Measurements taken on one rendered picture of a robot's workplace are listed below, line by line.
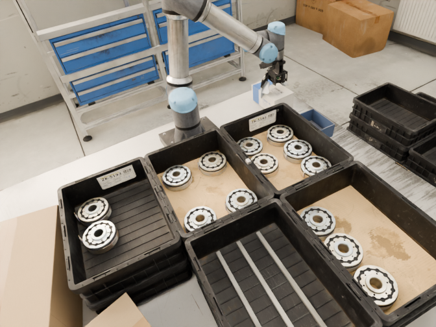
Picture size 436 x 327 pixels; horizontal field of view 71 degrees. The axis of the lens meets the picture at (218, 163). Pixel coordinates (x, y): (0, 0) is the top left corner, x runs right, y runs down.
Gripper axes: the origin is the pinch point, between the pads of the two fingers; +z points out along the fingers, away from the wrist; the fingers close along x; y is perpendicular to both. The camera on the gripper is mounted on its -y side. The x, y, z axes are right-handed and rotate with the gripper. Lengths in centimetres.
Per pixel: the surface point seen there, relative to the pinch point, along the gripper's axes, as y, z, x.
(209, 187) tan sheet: 44, -6, -59
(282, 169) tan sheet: 51, -6, -33
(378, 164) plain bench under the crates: 61, 7, 8
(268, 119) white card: 29.6, -11.0, -23.6
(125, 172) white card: 26, -12, -83
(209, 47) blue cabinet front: -142, 33, 34
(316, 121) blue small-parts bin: 26.1, 5.4, 7.0
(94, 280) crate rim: 63, -16, -101
